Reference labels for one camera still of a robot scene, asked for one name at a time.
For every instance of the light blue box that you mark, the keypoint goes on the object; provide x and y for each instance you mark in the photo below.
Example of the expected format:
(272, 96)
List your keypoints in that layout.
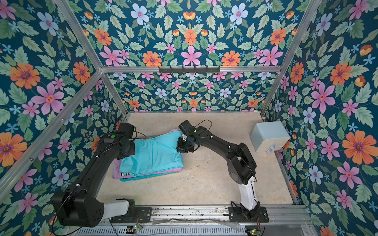
(269, 136)

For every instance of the aluminium frame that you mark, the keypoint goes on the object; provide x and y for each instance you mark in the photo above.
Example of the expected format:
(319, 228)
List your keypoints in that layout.
(71, 70)

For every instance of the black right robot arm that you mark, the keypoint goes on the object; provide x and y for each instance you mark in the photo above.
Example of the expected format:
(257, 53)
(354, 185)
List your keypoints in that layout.
(240, 162)

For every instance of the black hook rail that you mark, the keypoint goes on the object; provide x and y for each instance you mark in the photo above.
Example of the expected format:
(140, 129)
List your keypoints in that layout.
(189, 69)

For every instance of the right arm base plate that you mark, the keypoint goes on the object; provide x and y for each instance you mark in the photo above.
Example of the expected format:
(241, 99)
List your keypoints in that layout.
(242, 215)

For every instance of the teal pants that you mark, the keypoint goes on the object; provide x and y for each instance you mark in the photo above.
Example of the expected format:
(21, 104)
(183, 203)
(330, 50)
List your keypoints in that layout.
(153, 155)

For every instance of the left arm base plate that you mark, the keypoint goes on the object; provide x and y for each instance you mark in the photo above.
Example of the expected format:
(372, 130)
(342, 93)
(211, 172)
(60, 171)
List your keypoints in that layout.
(135, 215)

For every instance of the purple pants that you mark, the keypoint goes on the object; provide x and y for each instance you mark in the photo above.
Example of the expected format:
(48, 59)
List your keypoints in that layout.
(133, 174)

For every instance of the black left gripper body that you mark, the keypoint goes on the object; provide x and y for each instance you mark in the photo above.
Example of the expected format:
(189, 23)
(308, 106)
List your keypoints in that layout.
(130, 150)

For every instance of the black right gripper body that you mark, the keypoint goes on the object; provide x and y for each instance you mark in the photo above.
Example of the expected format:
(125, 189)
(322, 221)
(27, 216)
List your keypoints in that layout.
(183, 144)

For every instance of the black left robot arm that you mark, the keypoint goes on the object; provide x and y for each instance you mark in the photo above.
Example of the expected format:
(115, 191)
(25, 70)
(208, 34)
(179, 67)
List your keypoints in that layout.
(78, 205)

